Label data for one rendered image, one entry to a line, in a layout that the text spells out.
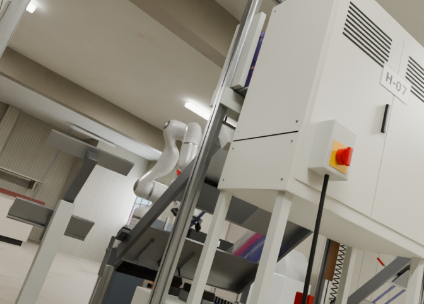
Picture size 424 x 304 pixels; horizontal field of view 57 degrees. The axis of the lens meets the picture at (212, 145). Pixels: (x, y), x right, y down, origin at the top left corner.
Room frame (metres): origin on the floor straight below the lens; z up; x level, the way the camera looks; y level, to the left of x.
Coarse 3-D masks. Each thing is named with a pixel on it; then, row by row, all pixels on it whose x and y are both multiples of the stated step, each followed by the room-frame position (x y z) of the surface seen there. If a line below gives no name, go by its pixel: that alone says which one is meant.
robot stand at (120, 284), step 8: (112, 248) 2.29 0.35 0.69; (112, 256) 2.26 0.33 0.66; (112, 264) 2.24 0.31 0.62; (136, 264) 2.24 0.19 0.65; (112, 272) 2.21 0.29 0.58; (120, 272) 2.20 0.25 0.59; (112, 280) 2.19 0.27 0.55; (120, 280) 2.21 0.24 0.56; (128, 280) 2.23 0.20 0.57; (136, 280) 2.26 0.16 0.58; (112, 288) 2.19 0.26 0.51; (120, 288) 2.22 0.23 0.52; (128, 288) 2.24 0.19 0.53; (104, 296) 2.21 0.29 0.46; (112, 296) 2.20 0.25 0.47; (120, 296) 2.23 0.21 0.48; (128, 296) 2.25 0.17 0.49
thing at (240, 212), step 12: (216, 156) 1.42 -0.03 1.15; (216, 168) 1.47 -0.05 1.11; (204, 180) 1.52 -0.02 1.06; (216, 180) 1.52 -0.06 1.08; (180, 192) 1.56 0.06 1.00; (204, 192) 1.52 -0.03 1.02; (216, 192) 1.52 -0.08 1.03; (204, 204) 1.57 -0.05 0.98; (240, 204) 1.59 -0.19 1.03; (252, 204) 1.60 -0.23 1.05; (228, 216) 1.64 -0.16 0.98; (240, 216) 1.65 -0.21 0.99; (252, 216) 1.72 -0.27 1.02; (264, 216) 1.72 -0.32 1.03; (252, 228) 1.78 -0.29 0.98; (264, 228) 1.79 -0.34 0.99; (288, 228) 1.81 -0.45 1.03; (300, 228) 1.82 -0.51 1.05
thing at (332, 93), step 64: (320, 0) 1.03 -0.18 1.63; (256, 64) 1.25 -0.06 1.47; (320, 64) 0.98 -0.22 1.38; (384, 64) 1.11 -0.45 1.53; (256, 128) 1.15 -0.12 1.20; (320, 128) 0.99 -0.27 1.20; (384, 128) 1.12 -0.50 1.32; (256, 192) 1.12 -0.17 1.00; (320, 192) 1.04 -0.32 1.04; (384, 192) 1.17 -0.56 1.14
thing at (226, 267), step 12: (156, 228) 1.72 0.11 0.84; (144, 240) 1.77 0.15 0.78; (156, 240) 1.78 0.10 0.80; (192, 240) 1.81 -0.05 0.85; (132, 252) 1.83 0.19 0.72; (144, 252) 1.84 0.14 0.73; (156, 252) 1.85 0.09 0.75; (192, 252) 1.87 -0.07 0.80; (216, 252) 1.89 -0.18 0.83; (228, 252) 1.92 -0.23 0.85; (180, 264) 1.94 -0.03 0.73; (192, 264) 1.95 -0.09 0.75; (216, 264) 1.97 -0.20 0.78; (228, 264) 1.98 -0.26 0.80; (240, 264) 1.99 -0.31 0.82; (252, 264) 2.00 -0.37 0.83; (216, 276) 2.05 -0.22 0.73; (228, 276) 2.06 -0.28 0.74; (240, 276) 2.07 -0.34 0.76
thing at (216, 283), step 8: (128, 256) 1.81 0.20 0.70; (136, 256) 1.84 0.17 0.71; (144, 264) 1.84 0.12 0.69; (152, 264) 1.87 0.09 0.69; (176, 272) 1.93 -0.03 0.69; (184, 272) 1.96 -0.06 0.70; (192, 272) 1.99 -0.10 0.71; (192, 280) 1.98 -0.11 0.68; (208, 280) 2.03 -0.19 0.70; (216, 280) 2.07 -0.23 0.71; (224, 288) 2.07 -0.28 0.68; (232, 288) 2.10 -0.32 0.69
